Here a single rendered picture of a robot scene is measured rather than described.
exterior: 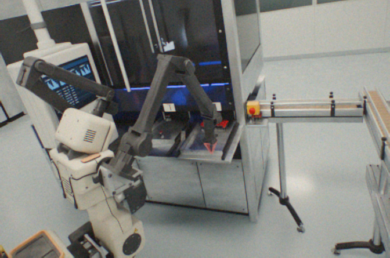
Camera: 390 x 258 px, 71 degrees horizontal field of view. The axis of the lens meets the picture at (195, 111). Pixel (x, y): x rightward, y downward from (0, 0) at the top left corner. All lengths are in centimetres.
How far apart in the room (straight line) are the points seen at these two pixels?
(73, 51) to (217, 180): 137
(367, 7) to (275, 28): 165
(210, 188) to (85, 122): 137
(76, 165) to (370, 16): 591
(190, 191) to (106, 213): 113
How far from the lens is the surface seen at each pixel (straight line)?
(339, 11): 627
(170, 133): 190
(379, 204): 181
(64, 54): 192
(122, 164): 106
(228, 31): 165
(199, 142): 171
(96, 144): 115
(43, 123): 187
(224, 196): 227
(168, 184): 240
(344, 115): 190
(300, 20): 625
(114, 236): 137
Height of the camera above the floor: 175
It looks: 24 degrees down
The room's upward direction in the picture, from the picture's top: 11 degrees counter-clockwise
